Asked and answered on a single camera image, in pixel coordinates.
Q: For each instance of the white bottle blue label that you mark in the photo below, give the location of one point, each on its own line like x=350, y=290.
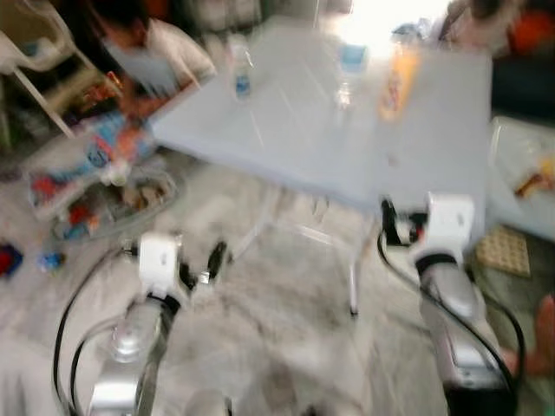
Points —
x=241, y=76

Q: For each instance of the clear water bottle blue label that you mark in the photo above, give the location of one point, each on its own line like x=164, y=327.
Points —
x=351, y=62

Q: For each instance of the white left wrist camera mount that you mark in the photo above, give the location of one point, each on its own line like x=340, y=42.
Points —
x=160, y=260

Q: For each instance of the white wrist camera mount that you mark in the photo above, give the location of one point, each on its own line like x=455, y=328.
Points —
x=449, y=225
x=160, y=260

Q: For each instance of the white basket with colourful items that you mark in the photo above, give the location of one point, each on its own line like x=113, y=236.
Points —
x=104, y=199

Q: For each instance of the small blue toy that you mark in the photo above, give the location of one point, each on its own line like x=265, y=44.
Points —
x=52, y=260

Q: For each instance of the beige patterned floor mat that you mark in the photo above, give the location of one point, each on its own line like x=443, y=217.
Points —
x=503, y=251

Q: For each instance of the yellow and red snack wrapper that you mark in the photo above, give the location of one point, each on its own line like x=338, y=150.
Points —
x=533, y=182

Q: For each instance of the person in grey shorts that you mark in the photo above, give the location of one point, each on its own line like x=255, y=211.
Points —
x=542, y=334

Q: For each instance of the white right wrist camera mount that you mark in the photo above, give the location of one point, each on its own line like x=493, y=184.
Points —
x=449, y=225

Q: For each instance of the grey folding table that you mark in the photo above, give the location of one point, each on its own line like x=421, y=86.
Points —
x=347, y=147

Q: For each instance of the small child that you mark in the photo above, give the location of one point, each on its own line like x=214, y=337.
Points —
x=473, y=26

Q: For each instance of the small white plastic table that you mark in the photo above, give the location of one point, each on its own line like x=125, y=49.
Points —
x=520, y=143

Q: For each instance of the dark blue sofa cushion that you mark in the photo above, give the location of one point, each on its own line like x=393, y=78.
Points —
x=525, y=87

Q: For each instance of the white plastic chair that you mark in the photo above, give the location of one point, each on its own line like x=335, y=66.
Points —
x=17, y=52

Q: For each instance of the yellow squeeze sauce bottle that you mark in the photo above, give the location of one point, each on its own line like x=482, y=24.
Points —
x=399, y=82

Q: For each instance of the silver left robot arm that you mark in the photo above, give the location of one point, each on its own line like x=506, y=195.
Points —
x=130, y=347

